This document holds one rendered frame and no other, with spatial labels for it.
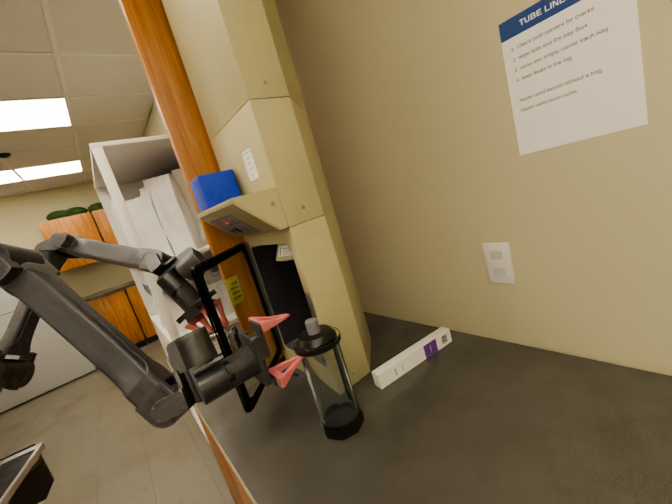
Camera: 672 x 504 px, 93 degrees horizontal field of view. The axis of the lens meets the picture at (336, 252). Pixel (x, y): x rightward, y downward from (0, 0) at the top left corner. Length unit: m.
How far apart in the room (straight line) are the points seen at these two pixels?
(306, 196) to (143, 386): 0.51
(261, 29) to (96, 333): 0.72
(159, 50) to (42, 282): 0.76
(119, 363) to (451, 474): 0.60
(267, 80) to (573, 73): 0.63
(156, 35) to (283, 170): 0.62
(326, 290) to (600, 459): 0.60
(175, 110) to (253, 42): 0.39
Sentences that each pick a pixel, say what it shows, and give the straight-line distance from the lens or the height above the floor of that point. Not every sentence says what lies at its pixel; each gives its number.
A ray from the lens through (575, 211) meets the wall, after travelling 0.85.
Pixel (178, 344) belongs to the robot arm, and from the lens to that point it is 0.64.
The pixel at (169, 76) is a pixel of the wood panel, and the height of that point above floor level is 1.92.
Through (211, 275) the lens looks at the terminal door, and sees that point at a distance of 0.85.
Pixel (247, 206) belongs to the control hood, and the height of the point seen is 1.48.
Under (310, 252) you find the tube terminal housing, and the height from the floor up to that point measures 1.33.
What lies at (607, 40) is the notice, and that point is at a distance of 0.82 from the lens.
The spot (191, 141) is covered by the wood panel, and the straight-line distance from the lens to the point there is 1.13.
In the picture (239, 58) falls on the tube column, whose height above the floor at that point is 1.80.
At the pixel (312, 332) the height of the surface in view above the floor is 1.19.
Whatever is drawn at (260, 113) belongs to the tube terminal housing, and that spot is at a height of 1.68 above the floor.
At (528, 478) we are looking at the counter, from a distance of 0.70.
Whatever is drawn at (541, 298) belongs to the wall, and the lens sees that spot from 0.95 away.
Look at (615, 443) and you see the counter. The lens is 0.77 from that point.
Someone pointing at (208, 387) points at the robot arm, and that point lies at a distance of 0.62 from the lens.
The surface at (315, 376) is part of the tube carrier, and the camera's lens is 0.73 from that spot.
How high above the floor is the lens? 1.46
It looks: 11 degrees down
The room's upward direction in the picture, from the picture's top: 16 degrees counter-clockwise
